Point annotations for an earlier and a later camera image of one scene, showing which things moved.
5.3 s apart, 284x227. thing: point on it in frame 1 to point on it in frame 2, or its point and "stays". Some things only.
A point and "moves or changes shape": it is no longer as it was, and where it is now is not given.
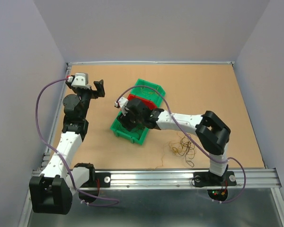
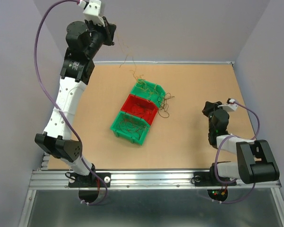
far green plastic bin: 152,92 stays
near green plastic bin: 137,136 stays
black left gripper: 99,92 to 109,30
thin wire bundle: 183,145 moves or changes shape
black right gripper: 125,120 to 208,106
